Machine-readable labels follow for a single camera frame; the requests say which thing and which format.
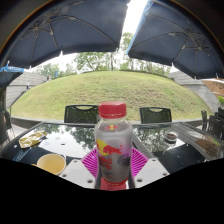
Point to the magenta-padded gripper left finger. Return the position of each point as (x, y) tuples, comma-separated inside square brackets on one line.
[(87, 165)]

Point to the yellow wrapper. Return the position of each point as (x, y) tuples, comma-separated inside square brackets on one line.
[(32, 139)]

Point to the round ashtray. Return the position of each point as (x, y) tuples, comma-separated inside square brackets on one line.
[(171, 137)]

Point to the blue umbrella with white lettering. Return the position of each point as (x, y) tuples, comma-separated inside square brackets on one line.
[(10, 75)]

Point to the dark green plastic chair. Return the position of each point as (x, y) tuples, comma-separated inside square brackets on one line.
[(155, 115), (81, 114)]

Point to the red-capped drink bottle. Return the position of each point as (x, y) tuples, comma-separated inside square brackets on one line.
[(113, 146)]

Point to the dark patio chair group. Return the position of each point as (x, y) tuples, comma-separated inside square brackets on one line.
[(213, 125)]

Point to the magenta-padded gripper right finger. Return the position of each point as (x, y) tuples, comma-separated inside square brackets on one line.
[(140, 163)]

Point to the beige patio umbrella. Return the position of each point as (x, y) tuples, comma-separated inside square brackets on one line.
[(215, 86)]

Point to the black wicker glass-top table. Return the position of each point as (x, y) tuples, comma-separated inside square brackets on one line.
[(190, 156), (76, 141)]

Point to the navy umbrella with light-blue edge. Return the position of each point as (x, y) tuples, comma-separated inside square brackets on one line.
[(180, 40)]

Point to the large navy patio umbrella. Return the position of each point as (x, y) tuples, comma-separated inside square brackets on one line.
[(66, 30)]

